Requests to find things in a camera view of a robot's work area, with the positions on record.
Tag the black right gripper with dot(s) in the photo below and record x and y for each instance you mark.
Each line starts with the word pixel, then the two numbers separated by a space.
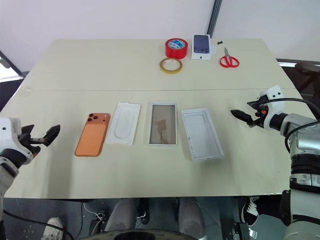
pixel 261 117

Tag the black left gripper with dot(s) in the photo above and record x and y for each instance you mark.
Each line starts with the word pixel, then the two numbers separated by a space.
pixel 31 142

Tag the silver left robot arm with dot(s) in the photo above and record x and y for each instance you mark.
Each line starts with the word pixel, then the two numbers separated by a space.
pixel 7 175

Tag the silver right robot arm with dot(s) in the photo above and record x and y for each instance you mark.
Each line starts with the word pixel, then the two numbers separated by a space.
pixel 303 140

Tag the white box lid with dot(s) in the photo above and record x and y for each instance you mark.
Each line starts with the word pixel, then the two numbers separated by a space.
pixel 202 135

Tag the white box with purple phone print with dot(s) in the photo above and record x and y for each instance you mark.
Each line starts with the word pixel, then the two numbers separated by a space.
pixel 201 45

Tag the orange smartphone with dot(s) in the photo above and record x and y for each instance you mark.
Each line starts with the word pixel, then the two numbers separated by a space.
pixel 91 137

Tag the black office chair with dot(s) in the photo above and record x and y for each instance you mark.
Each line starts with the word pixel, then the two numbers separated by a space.
pixel 305 72

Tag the small black clip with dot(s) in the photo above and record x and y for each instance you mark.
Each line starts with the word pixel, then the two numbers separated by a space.
pixel 220 42

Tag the white paper insert tray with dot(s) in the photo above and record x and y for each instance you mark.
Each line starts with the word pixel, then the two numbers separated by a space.
pixel 123 125

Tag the yellow tape roll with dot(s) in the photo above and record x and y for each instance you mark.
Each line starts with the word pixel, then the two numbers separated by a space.
pixel 170 71

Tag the white tray with glass panel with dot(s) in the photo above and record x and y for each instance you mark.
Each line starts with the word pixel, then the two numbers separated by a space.
pixel 162 125

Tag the red tape roll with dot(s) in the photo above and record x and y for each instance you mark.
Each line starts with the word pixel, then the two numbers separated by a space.
pixel 175 53

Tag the white shoe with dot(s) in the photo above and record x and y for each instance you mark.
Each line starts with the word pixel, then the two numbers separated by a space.
pixel 52 228

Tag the black and white sneaker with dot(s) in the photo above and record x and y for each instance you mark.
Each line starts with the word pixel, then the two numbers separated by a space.
pixel 251 212

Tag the grey rounded leg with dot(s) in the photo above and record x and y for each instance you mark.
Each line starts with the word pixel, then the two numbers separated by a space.
pixel 191 217
pixel 122 215

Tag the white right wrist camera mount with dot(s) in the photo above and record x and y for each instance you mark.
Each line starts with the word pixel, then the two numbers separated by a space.
pixel 275 100

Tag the dark window frame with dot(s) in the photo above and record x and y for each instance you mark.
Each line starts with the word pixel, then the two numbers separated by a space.
pixel 7 62

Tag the grey vertical post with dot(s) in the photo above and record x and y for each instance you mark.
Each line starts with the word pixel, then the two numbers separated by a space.
pixel 213 20

